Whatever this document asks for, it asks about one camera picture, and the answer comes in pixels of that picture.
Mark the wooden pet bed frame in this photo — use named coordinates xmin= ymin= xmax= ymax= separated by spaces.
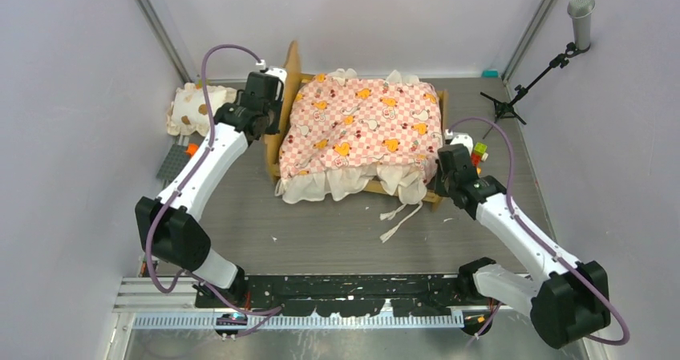
xmin=264 ymin=39 xmax=451 ymax=212

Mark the white tie string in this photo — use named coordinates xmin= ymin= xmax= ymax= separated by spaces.
xmin=378 ymin=200 xmax=425 ymax=244

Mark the pink checkered duck mattress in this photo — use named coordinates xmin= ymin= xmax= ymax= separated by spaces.
xmin=274 ymin=68 xmax=445 ymax=205

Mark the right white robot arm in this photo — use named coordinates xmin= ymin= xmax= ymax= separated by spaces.
xmin=435 ymin=144 xmax=611 ymax=349

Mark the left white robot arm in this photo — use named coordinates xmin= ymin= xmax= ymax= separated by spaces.
xmin=135 ymin=68 xmax=287 ymax=307

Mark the red toy block car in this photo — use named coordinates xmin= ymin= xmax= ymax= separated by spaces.
xmin=470 ymin=142 xmax=488 ymax=174

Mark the black microphone stand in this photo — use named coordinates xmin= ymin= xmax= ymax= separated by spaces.
xmin=480 ymin=42 xmax=590 ymax=125

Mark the white ruffled pillow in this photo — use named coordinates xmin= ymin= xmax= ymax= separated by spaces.
xmin=166 ymin=83 xmax=237 ymax=136

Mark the orange curved toy block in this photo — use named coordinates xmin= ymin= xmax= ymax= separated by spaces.
xmin=184 ymin=144 xmax=199 ymax=158

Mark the teal small block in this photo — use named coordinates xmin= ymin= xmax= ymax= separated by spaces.
xmin=481 ymin=70 xmax=500 ymax=79

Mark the grey building baseplate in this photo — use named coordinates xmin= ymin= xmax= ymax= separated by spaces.
xmin=156 ymin=144 xmax=191 ymax=181

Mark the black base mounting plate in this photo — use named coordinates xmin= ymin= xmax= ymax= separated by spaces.
xmin=193 ymin=273 xmax=511 ymax=319

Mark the grey microphone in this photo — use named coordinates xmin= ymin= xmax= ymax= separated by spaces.
xmin=567 ymin=0 xmax=596 ymax=51

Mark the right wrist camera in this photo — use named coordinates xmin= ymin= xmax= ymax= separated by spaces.
xmin=444 ymin=129 xmax=475 ymax=155

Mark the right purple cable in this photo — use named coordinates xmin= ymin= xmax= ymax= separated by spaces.
xmin=446 ymin=116 xmax=631 ymax=347

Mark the purple cable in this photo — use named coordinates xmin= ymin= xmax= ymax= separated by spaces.
xmin=446 ymin=116 xmax=631 ymax=347
xmin=144 ymin=44 xmax=284 ymax=338

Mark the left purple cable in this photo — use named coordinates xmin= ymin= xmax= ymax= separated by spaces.
xmin=144 ymin=44 xmax=284 ymax=338

